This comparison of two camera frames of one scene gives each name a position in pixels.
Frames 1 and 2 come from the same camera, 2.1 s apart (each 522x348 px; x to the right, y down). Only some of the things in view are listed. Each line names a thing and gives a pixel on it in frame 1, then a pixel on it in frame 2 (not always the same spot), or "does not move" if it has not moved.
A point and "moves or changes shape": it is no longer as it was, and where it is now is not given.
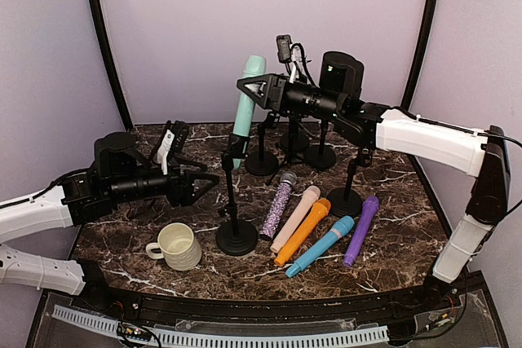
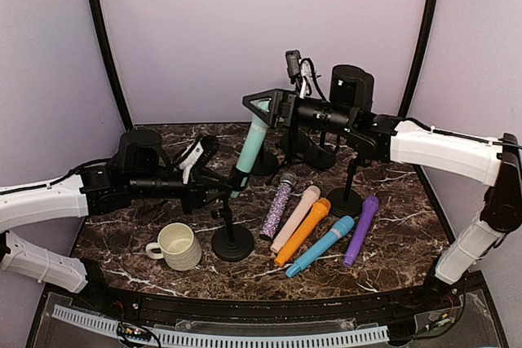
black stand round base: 347,201 does not move
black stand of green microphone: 236,238 moves or changes shape
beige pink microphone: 310,196 does not move
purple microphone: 369,209 does not move
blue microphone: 338,229 does not move
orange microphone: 311,222 does not move
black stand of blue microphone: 263,163 does not move
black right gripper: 273,95 → 277,96
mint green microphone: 246,110 → 254,143
